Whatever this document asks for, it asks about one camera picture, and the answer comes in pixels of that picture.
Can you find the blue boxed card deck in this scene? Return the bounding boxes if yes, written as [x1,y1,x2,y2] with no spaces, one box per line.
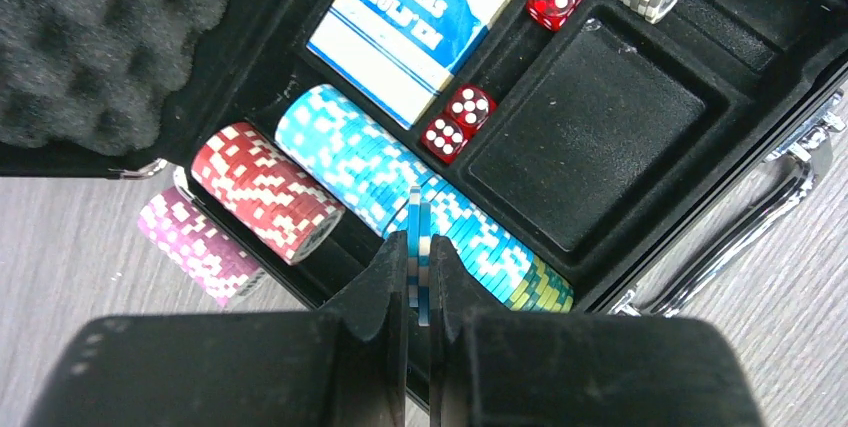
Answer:
[307,0,511,129]

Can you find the purple chip stack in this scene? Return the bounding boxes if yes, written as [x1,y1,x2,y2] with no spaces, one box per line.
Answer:
[138,187,266,307]

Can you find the dark red chip stack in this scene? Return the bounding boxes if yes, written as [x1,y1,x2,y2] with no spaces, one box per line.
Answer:
[190,122,346,265]

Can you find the red dice in case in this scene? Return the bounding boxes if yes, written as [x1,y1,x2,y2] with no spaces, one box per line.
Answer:
[420,0,582,164]

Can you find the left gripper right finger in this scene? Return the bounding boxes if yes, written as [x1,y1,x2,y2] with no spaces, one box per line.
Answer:
[429,236,763,426]

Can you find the black poker set case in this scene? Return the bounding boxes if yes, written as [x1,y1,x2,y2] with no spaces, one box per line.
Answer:
[1,0,847,312]

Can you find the light blue chip stack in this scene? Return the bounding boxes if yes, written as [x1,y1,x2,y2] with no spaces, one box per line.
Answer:
[407,185,431,327]

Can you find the light blue chip row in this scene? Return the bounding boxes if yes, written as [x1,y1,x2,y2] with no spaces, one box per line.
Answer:
[274,84,574,312]

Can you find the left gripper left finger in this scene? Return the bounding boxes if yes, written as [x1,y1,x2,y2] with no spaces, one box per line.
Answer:
[27,232,409,426]

